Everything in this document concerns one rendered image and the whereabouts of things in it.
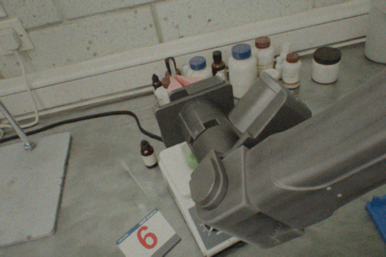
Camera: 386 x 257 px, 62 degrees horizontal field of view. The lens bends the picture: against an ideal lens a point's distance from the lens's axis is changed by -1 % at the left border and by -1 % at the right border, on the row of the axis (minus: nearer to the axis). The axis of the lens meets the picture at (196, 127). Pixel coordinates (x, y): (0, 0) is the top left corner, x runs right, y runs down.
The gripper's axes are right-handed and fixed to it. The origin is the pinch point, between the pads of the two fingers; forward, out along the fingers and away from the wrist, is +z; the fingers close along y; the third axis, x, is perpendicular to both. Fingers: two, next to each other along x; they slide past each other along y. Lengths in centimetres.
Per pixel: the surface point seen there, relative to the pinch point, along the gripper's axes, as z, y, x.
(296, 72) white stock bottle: 18.2, -34.0, 21.2
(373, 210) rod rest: -18.9, -24.6, 25.1
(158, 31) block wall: 43.5, -7.0, 11.3
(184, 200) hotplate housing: -6.3, 4.5, 19.0
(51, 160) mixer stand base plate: 23.8, 29.2, 24.8
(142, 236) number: -6.7, 13.4, 23.3
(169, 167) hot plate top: 0.5, 4.7, 17.2
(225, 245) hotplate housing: -14.2, 1.1, 23.8
